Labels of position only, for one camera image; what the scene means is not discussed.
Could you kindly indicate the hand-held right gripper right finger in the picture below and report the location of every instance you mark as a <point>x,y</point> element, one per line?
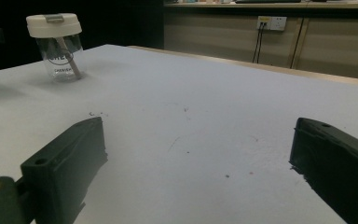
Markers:
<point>338,165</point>

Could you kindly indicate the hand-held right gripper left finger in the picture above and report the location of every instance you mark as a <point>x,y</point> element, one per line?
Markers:
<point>65,168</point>

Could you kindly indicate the clear cup with white lid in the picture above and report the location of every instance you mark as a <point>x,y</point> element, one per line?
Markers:
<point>54,28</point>

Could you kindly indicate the beige straw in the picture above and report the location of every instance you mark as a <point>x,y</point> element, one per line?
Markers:
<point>70,59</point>

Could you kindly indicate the white table mat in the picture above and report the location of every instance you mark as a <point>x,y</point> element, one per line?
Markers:
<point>199,109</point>

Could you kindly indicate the black curtain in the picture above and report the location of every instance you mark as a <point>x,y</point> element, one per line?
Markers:
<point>112,21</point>

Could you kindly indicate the long wooden shelf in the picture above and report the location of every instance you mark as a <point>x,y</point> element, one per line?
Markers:
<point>261,5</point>

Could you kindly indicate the white wall socket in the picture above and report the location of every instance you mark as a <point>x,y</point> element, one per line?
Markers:
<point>276,23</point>

